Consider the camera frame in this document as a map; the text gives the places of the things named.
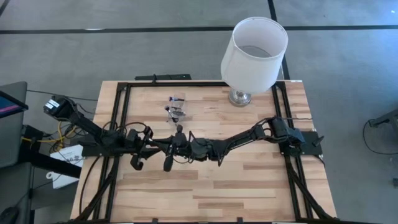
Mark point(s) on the white paper sheet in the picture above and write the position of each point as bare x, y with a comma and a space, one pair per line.
66, 155

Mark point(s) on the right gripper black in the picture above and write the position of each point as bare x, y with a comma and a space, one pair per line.
210, 151

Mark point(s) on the white shade table lamp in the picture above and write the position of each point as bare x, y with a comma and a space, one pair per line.
248, 71

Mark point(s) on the black makeup brush silver ferrule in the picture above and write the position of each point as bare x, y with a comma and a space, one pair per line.
176, 99

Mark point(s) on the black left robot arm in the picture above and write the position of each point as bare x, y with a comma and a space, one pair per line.
90, 126

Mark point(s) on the computer monitor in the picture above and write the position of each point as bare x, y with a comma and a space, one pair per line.
9, 105

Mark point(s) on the black power strip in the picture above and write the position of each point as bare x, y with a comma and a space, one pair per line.
164, 77

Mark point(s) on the black computer mouse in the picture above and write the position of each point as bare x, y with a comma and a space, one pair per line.
8, 215

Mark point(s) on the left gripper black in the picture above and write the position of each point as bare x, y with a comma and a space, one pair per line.
147, 143

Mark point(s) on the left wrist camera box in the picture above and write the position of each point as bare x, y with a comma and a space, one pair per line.
133, 136

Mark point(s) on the black pen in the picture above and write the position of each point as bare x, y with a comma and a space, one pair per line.
168, 164

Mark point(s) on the large fluffy powder brush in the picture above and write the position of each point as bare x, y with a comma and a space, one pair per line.
178, 112

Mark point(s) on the black aluminium table frame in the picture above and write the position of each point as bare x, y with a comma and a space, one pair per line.
202, 84

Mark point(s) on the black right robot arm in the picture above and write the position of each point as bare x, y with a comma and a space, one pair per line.
242, 138

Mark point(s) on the thin black Solve print brush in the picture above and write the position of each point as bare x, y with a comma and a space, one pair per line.
169, 109

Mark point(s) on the clear acrylic organizer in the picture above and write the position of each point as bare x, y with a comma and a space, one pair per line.
183, 104

